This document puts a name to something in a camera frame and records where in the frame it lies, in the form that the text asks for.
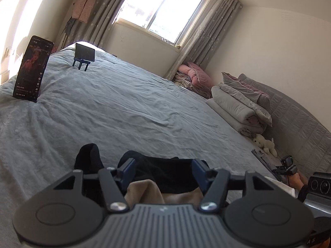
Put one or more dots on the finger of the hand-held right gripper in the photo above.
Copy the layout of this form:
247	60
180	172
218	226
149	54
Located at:
261	156
287	170

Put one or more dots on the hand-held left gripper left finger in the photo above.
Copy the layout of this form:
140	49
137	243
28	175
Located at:
129	170

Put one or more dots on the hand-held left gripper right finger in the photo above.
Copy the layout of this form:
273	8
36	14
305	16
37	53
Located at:
200	173

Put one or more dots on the beige sweatshirt with black sleeves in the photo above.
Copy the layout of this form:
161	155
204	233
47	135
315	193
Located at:
165	170

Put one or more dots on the person's right hand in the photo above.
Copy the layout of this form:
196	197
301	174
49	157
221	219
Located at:
297	182

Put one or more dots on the white plush toy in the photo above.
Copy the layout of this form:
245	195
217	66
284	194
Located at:
263	143

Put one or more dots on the white garment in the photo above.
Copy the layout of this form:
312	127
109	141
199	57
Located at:
284	190

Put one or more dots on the grey padded headboard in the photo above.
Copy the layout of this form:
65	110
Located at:
297	124

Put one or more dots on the grey folded quilt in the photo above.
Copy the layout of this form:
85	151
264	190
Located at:
238	111

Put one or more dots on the grey bed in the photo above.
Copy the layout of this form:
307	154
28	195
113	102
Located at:
129	108

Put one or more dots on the grey pillow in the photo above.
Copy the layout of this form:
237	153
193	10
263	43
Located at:
245	87

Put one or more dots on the striped folded blanket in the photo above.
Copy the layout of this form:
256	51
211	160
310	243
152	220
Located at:
191	86

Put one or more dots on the pink pillow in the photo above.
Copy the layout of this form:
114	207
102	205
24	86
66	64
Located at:
197	75

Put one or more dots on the blue phone stand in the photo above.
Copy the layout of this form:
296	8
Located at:
80	64

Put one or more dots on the landscape smartphone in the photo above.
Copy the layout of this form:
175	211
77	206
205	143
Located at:
84	52

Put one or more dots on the grey star-print curtain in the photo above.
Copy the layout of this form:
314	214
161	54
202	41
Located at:
206	36
103	13

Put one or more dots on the upright smartphone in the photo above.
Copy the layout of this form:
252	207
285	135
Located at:
32	69

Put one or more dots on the window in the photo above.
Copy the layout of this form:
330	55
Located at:
165	7

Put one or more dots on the pink hanging jacket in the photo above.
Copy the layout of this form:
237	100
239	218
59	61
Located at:
85	2

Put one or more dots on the wall socket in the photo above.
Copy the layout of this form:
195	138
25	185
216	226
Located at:
9	52

